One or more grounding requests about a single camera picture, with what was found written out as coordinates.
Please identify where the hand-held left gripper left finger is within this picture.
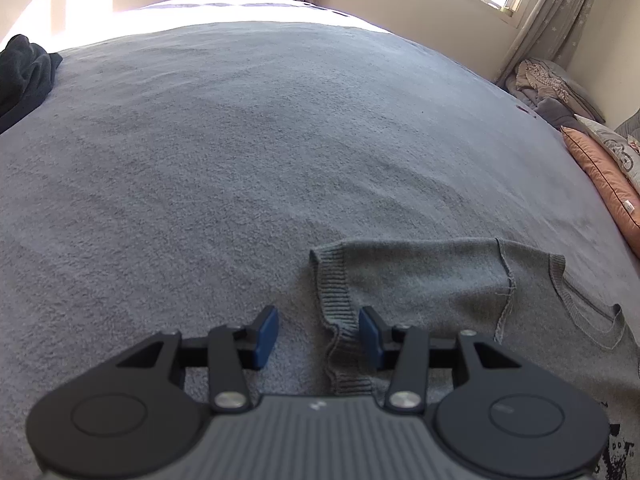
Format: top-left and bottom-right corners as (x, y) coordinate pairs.
(105, 305), (280, 415)

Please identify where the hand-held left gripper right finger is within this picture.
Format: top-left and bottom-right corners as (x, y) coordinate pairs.
(359, 306), (533, 415)

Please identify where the grey knit sweater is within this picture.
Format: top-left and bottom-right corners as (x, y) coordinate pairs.
(309, 236), (640, 480)

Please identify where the grey bed blanket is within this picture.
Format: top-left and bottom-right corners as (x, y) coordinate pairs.
(0, 0), (640, 480)

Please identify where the orange pillow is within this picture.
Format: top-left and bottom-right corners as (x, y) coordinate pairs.
(560, 125), (640, 261)

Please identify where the crumpled bedding pile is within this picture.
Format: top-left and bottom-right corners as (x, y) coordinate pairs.
(505, 58), (608, 131)

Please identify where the grey floral pillow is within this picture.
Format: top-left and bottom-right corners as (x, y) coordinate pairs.
(575, 114), (640, 196)

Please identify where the grey quilted headboard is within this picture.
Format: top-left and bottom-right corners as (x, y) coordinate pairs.
(615, 110), (640, 142)

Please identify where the dark blue cloth pile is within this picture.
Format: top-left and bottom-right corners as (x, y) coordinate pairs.
(0, 34), (63, 133)

